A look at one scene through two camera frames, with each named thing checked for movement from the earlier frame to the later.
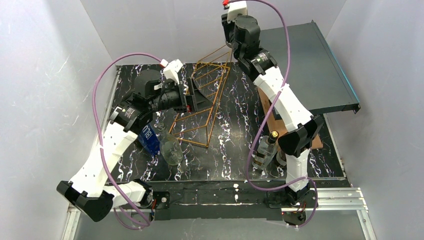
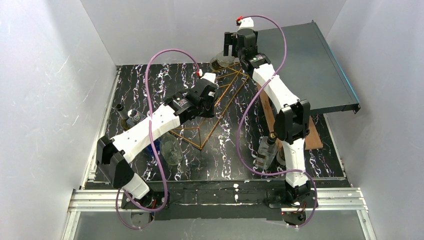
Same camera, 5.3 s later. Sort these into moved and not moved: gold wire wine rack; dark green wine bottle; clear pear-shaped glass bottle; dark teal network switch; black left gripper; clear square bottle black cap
Moved: gold wire wine rack; black left gripper
Not moved: dark green wine bottle; clear pear-shaped glass bottle; dark teal network switch; clear square bottle black cap
